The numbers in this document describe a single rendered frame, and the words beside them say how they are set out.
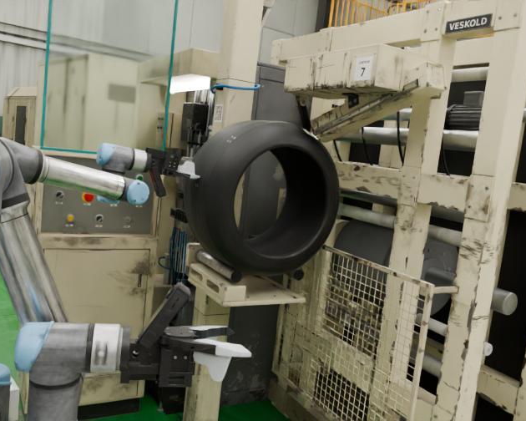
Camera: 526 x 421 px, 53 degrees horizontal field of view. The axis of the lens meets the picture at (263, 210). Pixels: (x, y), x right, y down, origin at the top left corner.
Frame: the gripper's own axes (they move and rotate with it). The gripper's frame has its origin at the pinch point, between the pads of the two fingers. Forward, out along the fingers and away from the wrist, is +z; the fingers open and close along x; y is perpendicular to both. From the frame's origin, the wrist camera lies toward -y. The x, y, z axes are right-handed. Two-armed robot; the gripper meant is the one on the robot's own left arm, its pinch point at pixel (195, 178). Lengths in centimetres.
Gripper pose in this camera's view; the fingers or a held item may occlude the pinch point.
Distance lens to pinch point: 192.8
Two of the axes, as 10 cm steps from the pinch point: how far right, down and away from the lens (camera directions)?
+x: -4.9, -1.7, 8.6
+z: 8.5, 1.4, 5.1
